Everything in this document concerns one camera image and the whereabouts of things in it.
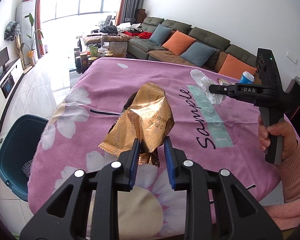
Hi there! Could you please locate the person's right forearm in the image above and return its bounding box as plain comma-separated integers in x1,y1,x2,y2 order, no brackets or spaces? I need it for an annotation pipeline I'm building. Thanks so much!
263,141,300,232

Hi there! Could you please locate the brown printed paper bag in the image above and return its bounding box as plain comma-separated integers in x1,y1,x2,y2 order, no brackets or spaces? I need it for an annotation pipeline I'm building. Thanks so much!
109,41,128,58

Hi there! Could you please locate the grey office chair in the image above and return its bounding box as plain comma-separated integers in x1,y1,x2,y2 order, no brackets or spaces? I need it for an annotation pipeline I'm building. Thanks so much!
95,15,115,29

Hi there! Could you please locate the small brown snack wrapper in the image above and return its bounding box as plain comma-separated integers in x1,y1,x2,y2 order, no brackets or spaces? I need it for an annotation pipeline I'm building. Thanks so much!
216,78,237,85

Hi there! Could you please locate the white standing air conditioner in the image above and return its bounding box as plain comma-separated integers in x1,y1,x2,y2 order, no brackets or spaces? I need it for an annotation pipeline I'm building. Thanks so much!
16,0,37,58

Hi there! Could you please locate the large window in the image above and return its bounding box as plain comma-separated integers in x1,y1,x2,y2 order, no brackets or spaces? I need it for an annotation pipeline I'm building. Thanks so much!
41,0,123,20

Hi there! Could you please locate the black monitor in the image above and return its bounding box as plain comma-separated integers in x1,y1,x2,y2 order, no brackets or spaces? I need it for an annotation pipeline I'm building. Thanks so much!
0,47,10,68

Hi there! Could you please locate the brown wooden cabinet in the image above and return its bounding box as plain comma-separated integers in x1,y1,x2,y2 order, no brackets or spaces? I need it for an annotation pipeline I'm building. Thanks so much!
134,8,147,23

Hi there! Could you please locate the brown ottoman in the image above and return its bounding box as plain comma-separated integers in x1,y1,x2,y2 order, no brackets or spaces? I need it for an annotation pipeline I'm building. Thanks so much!
81,34,135,47

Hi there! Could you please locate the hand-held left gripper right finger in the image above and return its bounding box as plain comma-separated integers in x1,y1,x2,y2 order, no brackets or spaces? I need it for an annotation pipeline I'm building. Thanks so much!
164,136,283,240

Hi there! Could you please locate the black bag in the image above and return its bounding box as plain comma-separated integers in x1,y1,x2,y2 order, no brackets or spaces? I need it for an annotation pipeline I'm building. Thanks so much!
100,25,118,34

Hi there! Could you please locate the white foam net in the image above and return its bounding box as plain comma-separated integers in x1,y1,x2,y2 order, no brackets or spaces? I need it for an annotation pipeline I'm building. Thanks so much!
21,160,33,178

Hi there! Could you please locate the black glass coffee table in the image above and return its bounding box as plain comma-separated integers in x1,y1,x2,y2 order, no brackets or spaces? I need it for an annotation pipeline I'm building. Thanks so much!
69,52,90,89

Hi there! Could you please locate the orange grey curtain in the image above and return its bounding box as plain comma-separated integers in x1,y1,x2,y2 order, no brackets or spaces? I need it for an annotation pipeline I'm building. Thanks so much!
25,0,46,55
115,0,147,27

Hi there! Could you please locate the pile of white clothes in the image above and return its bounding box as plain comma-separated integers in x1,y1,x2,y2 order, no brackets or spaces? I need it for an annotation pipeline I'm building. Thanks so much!
117,22,143,33

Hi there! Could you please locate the teal trash bin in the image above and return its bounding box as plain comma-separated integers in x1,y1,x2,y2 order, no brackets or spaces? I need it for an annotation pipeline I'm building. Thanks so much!
0,114,49,202

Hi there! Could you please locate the blue cushion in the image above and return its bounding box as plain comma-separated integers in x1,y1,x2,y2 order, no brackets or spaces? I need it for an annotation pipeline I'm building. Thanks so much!
181,42,215,67
149,24,173,46

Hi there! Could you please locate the orange cushion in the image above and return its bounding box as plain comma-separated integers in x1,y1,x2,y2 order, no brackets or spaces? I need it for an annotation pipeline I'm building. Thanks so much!
162,30,197,56
218,54,257,79

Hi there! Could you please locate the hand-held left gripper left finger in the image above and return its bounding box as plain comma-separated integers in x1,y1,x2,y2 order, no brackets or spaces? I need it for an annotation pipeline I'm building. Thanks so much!
19,140,140,240

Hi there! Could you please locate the blue white bottle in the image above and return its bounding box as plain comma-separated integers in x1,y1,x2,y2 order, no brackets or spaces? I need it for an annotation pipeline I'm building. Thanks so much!
240,71,254,84

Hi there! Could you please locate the tall leafy plant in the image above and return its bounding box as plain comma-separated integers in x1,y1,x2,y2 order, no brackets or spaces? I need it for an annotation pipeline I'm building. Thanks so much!
21,12,44,67

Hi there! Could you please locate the gold foil wrapper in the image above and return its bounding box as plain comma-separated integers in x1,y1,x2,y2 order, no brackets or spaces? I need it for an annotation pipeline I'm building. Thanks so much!
99,82,175,167

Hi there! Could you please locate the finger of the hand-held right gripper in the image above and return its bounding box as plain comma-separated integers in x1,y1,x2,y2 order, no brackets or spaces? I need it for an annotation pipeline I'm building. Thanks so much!
209,84,238,96

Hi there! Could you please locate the cluster of jars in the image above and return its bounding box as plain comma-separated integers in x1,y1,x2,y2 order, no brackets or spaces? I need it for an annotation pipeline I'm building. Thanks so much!
74,34,114,74

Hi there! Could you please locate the pink flower blanket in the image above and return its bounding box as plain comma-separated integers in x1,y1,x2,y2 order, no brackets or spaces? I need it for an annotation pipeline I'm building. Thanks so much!
27,57,300,240

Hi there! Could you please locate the person's right hand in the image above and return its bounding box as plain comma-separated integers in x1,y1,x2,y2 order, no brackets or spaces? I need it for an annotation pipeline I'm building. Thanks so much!
258,114,298,160

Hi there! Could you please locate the blue patterned hanging cloth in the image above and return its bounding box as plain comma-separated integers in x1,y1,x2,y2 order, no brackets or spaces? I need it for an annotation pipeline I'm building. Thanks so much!
4,21,22,42

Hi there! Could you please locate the white TV stand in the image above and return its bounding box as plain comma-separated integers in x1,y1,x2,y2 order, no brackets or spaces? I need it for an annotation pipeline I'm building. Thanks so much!
0,56,24,133

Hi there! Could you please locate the white tissue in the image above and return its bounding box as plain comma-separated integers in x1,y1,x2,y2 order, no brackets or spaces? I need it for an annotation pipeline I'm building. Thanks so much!
190,69,227,105

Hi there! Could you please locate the olive green sofa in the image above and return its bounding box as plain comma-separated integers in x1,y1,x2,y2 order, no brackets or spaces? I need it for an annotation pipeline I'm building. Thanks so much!
128,17,263,84

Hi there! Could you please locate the thin black stick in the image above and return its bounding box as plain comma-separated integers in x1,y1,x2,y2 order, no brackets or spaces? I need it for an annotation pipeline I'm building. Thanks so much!
90,109,120,117

